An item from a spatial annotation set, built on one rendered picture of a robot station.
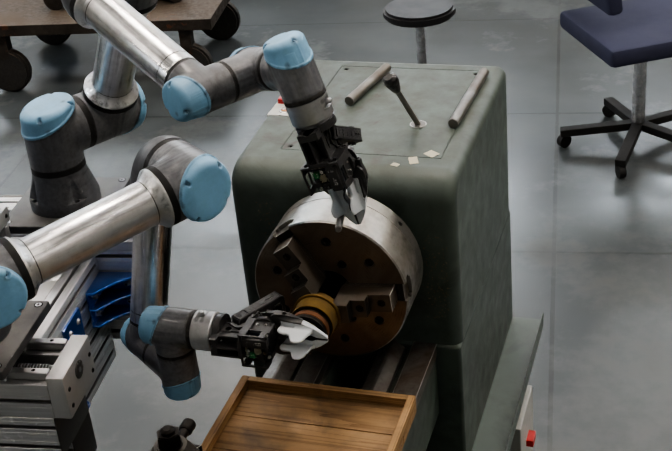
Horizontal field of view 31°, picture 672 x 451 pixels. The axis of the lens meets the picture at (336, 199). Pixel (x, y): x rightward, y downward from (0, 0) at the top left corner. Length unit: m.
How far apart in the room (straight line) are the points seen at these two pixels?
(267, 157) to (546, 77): 3.56
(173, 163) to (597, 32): 3.01
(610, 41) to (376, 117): 2.33
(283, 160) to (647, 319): 1.98
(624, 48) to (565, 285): 1.01
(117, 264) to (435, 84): 0.82
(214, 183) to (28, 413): 0.53
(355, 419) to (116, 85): 0.84
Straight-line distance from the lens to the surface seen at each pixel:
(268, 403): 2.44
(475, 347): 2.75
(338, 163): 2.04
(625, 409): 3.81
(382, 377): 2.51
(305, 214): 2.35
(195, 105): 2.01
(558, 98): 5.75
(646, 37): 4.92
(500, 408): 2.94
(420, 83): 2.81
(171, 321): 2.32
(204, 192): 2.18
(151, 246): 2.38
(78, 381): 2.28
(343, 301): 2.31
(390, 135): 2.58
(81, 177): 2.63
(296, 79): 2.01
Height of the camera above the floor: 2.37
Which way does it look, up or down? 28 degrees down
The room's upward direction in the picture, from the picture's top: 6 degrees counter-clockwise
